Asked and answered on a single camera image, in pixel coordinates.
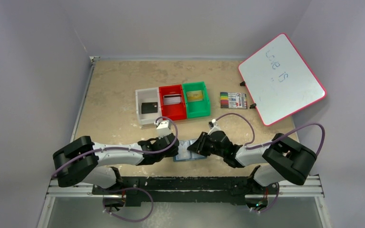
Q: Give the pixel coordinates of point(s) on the black whiteboard clip lower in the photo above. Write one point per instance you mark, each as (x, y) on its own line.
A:
(253, 106)

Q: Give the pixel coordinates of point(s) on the red plastic bin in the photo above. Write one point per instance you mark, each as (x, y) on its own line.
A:
(175, 112)

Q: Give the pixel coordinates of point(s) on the green plastic bin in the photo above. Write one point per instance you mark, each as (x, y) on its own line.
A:
(199, 108)

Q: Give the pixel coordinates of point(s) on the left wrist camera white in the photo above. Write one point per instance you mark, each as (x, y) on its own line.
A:
(163, 128)

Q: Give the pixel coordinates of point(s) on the black card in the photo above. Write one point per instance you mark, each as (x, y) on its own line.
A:
(149, 107)

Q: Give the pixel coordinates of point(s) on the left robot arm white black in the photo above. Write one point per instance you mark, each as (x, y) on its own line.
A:
(86, 161)

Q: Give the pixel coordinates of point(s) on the marker pen pack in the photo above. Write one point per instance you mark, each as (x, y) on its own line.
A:
(233, 100)

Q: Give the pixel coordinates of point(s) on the gold card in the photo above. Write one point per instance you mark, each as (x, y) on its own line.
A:
(193, 96)

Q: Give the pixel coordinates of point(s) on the blue card holder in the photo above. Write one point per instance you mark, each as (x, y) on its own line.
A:
(186, 155)

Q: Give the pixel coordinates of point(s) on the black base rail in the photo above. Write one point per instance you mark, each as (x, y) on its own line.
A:
(233, 190)

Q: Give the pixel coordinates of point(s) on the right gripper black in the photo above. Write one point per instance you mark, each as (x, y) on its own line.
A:
(203, 142)

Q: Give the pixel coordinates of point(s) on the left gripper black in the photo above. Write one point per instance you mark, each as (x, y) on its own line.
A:
(170, 142)

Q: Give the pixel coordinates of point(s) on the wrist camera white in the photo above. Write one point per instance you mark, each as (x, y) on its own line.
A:
(213, 125)
(163, 128)

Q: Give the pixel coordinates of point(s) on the white grey card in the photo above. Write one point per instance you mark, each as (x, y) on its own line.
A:
(172, 99)

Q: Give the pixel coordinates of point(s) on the whiteboard with pink frame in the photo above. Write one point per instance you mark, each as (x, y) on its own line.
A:
(279, 80)

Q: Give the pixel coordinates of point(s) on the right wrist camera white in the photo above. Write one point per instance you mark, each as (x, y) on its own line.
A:
(213, 125)

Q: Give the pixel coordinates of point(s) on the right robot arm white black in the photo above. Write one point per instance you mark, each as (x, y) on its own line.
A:
(281, 159)

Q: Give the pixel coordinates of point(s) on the white plastic bin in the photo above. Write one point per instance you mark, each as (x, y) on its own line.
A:
(147, 95)

